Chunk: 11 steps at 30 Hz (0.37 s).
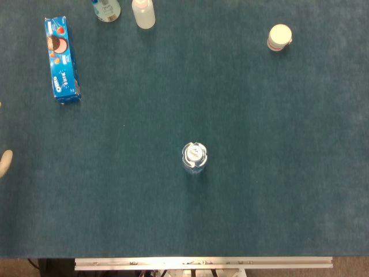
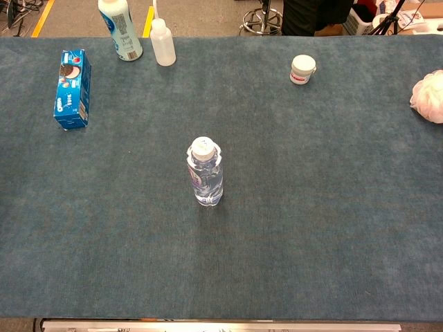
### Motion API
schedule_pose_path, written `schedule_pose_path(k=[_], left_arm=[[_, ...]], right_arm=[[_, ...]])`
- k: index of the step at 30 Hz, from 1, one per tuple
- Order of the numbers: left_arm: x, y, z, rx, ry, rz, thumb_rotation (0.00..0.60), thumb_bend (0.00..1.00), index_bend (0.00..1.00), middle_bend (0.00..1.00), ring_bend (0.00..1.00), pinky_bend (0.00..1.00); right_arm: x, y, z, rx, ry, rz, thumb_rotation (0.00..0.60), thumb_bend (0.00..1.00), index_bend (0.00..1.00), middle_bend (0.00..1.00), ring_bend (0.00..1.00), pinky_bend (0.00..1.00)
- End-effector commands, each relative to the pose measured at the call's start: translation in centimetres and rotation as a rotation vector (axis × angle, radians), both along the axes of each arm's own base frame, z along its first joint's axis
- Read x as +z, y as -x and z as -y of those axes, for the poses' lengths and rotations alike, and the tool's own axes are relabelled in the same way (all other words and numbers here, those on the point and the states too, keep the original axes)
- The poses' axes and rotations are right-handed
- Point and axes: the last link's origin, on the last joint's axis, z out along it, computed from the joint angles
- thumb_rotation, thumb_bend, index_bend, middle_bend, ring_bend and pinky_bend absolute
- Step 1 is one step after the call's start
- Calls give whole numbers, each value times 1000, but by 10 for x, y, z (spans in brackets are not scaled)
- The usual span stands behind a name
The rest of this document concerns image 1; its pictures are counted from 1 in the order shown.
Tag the clear water bottle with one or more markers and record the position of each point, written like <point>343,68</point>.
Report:
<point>195,155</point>

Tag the translucent white plastic bottle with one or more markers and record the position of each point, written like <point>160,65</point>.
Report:
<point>143,14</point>

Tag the blue labelled plastic bottle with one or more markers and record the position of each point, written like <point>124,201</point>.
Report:
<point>106,10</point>

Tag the teal table cloth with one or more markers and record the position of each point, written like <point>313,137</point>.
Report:
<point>184,202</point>

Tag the white lidded jar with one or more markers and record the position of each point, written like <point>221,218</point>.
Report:
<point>279,37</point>

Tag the blue Oreo cookie box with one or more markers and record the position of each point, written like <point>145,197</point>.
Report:
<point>61,60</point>

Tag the aluminium profile rail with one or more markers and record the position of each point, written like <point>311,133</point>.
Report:
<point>201,263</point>

